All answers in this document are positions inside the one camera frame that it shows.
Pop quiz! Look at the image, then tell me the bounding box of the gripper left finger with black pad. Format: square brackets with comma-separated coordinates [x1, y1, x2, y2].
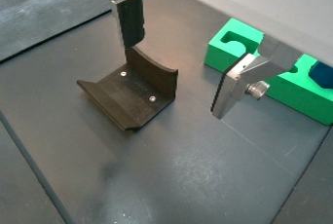
[111, 0, 145, 49]

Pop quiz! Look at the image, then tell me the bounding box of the green shape sorting board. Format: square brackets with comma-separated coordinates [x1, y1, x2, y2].
[205, 19, 333, 125]

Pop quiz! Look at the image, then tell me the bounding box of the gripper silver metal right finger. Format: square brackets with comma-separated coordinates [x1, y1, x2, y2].
[212, 35, 303, 119]

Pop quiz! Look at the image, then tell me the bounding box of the black curved holder stand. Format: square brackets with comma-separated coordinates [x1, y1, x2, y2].
[77, 47, 178, 131]

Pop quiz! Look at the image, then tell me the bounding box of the blue hexagonal peg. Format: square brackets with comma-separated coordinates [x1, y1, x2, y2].
[309, 61, 333, 89]

